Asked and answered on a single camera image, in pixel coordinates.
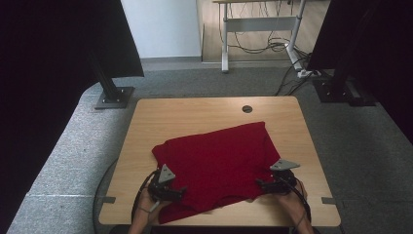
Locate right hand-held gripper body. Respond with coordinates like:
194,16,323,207
269,158,302,197

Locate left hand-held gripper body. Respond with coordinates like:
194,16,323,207
147,163,177,213

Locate red polo shirt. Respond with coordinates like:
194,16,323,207
151,121,282,225

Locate person's left hand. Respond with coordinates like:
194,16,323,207
138,191,172,217

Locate person's right hand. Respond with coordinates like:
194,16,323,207
277,180,310,226

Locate left black stand base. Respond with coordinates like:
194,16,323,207
88,48,136,110

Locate black stand base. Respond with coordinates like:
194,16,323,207
312,0,382,108
88,48,136,110

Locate right black stand base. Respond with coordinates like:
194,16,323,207
312,0,382,108

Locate white power strip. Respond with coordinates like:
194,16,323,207
296,68,322,79

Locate black curtain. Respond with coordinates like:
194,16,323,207
0,0,145,227
306,0,413,145

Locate black floor cables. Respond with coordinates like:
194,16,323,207
273,48,315,98

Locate tangle of black cables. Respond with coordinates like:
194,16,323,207
227,1,295,56

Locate white desk frame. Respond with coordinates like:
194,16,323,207
212,0,309,73

